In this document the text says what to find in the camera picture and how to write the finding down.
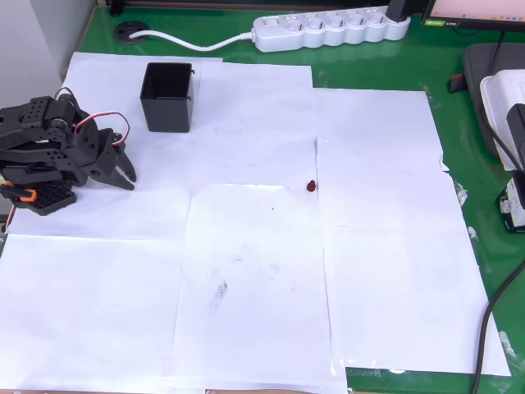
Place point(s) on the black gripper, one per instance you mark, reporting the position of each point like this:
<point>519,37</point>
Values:
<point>102,163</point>

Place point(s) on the small red object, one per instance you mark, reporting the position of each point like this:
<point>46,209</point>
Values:
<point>311,186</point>

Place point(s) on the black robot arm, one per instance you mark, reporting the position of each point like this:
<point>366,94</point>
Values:
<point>33,115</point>

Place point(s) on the black square cup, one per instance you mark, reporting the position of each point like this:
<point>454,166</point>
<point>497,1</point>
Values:
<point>166,111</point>

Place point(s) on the white paper sheet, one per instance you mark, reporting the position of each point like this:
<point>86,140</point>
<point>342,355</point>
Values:
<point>254,246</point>
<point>106,74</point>
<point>410,295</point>
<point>389,197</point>
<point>123,217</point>
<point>369,115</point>
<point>82,308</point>
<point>254,115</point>

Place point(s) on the orange black table clamp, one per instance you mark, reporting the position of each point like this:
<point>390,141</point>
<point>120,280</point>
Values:
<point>22,193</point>

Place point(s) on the green desk mat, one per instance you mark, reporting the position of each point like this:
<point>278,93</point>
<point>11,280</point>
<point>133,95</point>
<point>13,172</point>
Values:
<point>352,67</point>

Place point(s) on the white power strip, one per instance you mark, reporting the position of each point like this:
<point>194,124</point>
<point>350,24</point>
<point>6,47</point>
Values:
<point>340,35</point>

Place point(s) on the black plug adapter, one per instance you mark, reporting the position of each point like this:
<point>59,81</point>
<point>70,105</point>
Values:
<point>398,9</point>

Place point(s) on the red black usb stick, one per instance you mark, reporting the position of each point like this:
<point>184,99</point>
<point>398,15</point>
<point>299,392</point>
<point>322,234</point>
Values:
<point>456,83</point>

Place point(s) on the grey padded mat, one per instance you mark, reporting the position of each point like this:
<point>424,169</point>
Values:
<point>476,82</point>

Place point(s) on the white foam container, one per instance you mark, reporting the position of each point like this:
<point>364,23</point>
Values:
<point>498,106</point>

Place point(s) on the computer monitor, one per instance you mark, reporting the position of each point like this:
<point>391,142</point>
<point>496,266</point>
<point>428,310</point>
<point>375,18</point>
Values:
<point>476,10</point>

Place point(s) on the small printed carton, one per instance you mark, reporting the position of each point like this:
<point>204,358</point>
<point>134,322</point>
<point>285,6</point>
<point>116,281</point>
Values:
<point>512,205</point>

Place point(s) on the black device on container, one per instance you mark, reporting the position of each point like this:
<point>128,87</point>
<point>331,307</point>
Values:
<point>517,123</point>

